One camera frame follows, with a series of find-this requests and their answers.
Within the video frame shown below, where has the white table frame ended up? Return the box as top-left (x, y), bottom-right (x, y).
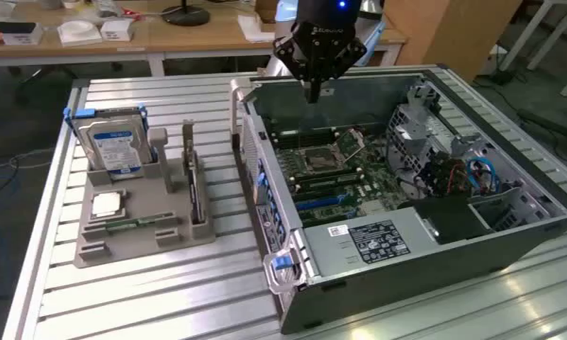
top-left (498, 0), bottom-right (567, 96)

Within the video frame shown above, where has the grey plastic parts rack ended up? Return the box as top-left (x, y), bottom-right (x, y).
top-left (74, 127), bottom-right (218, 269)

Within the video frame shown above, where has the green RAM stick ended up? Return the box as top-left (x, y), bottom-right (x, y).
top-left (104, 216), bottom-right (161, 231)

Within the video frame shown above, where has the metal socket cover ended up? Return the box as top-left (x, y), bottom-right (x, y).
top-left (335, 129), bottom-right (366, 160)

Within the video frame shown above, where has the grey disk bay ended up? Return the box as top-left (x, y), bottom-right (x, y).
top-left (468, 186), bottom-right (553, 233)

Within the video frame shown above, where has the blue wire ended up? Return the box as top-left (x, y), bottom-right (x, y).
top-left (468, 157), bottom-right (502, 195)

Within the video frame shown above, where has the graphics card with metal bracket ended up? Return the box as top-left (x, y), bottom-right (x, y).
top-left (181, 119), bottom-right (209, 226)

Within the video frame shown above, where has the white box with round dish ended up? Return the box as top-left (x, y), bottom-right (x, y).
top-left (56, 20), bottom-right (104, 47)

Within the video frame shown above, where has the small white labelled box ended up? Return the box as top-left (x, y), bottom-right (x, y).
top-left (99, 19), bottom-right (137, 41)

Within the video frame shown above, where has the white box with black lid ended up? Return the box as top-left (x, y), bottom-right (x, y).
top-left (0, 21), bottom-right (44, 46)

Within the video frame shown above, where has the silver CPU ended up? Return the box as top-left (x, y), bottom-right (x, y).
top-left (91, 193), bottom-right (126, 217)

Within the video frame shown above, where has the white paper stack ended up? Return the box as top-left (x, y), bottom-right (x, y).
top-left (238, 13), bottom-right (278, 43)

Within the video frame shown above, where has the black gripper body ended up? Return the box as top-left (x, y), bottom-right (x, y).
top-left (290, 0), bottom-right (364, 81)

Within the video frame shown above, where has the black air duct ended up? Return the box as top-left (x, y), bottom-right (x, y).
top-left (414, 197), bottom-right (496, 246)

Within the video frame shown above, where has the wooden cabinet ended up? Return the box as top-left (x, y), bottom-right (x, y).
top-left (382, 0), bottom-right (524, 82)

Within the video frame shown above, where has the green motherboard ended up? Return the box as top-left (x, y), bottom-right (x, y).
top-left (267, 118), bottom-right (421, 227)

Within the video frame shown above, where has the silver drive cage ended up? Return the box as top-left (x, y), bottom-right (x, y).
top-left (385, 79), bottom-right (460, 178)

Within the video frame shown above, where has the red wire bundle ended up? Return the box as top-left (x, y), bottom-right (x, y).
top-left (446, 159), bottom-right (469, 194)

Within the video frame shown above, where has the open black PC case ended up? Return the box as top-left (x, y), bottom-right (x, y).
top-left (230, 65), bottom-right (567, 336)

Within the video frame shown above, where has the blue expansion slot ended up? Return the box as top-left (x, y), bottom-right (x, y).
top-left (297, 195), bottom-right (350, 211)

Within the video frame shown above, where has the grey power supply unit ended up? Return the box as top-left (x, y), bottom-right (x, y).
top-left (302, 207), bottom-right (444, 277)

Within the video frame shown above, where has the wooden desk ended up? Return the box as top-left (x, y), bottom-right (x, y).
top-left (0, 0), bottom-right (408, 77)

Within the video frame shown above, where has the black lamp base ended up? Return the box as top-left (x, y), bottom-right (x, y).
top-left (162, 0), bottom-right (213, 28)

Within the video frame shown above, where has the CPU socket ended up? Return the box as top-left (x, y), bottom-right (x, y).
top-left (302, 147), bottom-right (345, 174)

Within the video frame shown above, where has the hard disk with blue caddy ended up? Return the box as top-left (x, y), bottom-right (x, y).
top-left (63, 103), bottom-right (154, 180)

